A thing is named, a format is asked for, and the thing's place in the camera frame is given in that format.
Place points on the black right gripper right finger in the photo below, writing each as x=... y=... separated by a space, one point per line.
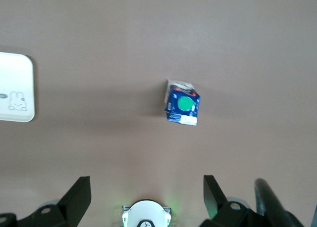
x=218 y=209

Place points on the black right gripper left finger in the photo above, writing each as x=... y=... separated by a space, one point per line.
x=74 y=204

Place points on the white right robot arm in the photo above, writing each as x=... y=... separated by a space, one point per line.
x=146 y=213

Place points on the cream rabbit print tray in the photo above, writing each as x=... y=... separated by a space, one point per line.
x=15 y=88

